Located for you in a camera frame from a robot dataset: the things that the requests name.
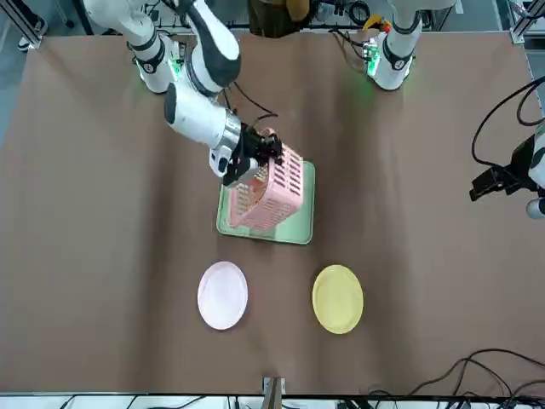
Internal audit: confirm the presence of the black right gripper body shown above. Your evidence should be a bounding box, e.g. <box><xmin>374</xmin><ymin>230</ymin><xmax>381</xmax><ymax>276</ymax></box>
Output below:
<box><xmin>223</xmin><ymin>122</ymin><xmax>262</xmax><ymax>187</ymax></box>

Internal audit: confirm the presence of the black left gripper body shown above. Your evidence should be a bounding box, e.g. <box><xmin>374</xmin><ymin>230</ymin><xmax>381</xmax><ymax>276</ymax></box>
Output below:
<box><xmin>504</xmin><ymin>142</ymin><xmax>536</xmax><ymax>195</ymax></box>

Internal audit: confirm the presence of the small pink slotted basket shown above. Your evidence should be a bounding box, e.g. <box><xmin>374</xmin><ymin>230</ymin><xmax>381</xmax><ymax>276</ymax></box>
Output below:
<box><xmin>227</xmin><ymin>126</ymin><xmax>306</xmax><ymax>231</ymax></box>

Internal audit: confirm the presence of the green rectangular tray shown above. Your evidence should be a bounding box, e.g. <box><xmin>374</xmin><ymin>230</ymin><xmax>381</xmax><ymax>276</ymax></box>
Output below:
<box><xmin>215</xmin><ymin>159</ymin><xmax>317</xmax><ymax>247</ymax></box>

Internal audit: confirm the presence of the white round plate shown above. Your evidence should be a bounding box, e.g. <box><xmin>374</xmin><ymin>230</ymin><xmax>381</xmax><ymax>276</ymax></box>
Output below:
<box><xmin>197</xmin><ymin>261</ymin><xmax>250</xmax><ymax>331</ymax></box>

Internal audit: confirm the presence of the yellow round plate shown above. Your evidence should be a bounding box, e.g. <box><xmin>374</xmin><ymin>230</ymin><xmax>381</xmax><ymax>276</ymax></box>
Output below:
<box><xmin>312</xmin><ymin>264</ymin><xmax>365</xmax><ymax>335</ymax></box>

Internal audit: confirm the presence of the yellow emergency stop button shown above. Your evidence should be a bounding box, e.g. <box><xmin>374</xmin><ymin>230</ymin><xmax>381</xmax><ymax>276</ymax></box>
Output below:
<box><xmin>364</xmin><ymin>14</ymin><xmax>393</xmax><ymax>34</ymax></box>

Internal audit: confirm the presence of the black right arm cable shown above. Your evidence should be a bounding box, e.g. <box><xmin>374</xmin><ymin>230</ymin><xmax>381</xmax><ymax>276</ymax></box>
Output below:
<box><xmin>228</xmin><ymin>79</ymin><xmax>280</xmax><ymax>130</ymax></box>

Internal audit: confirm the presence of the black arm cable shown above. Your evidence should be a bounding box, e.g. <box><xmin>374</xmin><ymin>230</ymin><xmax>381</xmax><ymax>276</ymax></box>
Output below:
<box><xmin>228</xmin><ymin>79</ymin><xmax>280</xmax><ymax>130</ymax></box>
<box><xmin>471</xmin><ymin>76</ymin><xmax>545</xmax><ymax>166</ymax></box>

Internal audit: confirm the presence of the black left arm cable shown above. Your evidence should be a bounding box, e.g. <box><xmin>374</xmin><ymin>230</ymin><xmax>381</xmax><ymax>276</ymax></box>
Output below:
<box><xmin>471</xmin><ymin>76</ymin><xmax>545</xmax><ymax>166</ymax></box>

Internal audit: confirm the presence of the black left base cable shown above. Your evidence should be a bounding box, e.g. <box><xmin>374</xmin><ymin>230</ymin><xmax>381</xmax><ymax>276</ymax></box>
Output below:
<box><xmin>330</xmin><ymin>28</ymin><xmax>372</xmax><ymax>72</ymax></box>

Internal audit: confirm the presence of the aluminium frame rail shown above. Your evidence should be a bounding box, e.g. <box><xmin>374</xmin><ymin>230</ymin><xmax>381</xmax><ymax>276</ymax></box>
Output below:
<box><xmin>0</xmin><ymin>0</ymin><xmax>43</xmax><ymax>50</ymax></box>
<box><xmin>508</xmin><ymin>0</ymin><xmax>545</xmax><ymax>46</ymax></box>

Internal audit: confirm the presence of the thick black loose cable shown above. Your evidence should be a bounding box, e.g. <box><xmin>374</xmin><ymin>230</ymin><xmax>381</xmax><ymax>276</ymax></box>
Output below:
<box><xmin>368</xmin><ymin>349</ymin><xmax>545</xmax><ymax>401</ymax></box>

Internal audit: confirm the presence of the aluminium frame post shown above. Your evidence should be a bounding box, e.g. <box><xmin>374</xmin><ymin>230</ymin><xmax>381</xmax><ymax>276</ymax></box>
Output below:
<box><xmin>262</xmin><ymin>376</ymin><xmax>286</xmax><ymax>409</ymax></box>

